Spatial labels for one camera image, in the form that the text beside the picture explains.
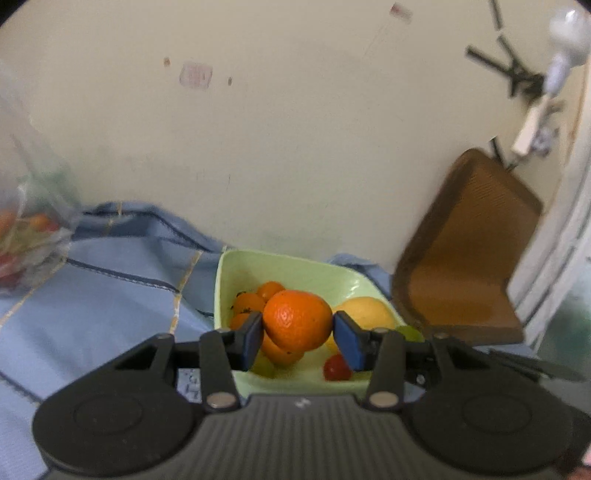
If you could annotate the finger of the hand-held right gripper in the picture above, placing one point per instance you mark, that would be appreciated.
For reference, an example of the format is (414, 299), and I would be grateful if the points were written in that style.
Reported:
(535, 365)

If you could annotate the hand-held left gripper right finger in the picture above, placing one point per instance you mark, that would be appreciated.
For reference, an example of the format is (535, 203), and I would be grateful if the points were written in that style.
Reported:
(349, 342)

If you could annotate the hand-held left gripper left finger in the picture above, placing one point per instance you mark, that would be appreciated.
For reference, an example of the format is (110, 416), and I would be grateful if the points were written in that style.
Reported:
(251, 342)

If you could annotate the red cherry tomato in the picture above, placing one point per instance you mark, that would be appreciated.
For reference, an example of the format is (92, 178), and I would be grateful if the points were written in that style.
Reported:
(336, 368)

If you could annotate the orange tangerine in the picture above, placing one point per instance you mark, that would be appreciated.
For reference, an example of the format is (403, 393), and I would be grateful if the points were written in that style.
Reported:
(279, 354)
(298, 321)

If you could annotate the large yellow grapefruit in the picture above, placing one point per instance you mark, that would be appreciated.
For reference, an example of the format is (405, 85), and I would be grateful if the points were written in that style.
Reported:
(369, 312)

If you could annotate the light green plastic basin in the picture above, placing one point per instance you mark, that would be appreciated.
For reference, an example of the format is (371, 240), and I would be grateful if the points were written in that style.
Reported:
(286, 270)

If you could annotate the brown seat cushion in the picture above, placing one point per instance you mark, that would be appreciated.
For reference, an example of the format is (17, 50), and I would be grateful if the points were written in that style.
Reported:
(461, 258)

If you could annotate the blue striped blanket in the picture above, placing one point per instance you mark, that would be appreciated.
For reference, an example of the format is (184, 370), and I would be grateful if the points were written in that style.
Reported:
(106, 295)

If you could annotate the clear plastic bag of produce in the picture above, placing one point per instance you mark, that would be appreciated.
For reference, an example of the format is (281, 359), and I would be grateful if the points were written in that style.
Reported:
(32, 221)

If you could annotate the black tape strips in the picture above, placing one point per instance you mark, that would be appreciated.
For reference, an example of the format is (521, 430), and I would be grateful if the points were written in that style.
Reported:
(512, 69)

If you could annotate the small wall sticker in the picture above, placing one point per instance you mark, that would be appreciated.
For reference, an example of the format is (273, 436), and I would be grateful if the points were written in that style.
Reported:
(196, 76)

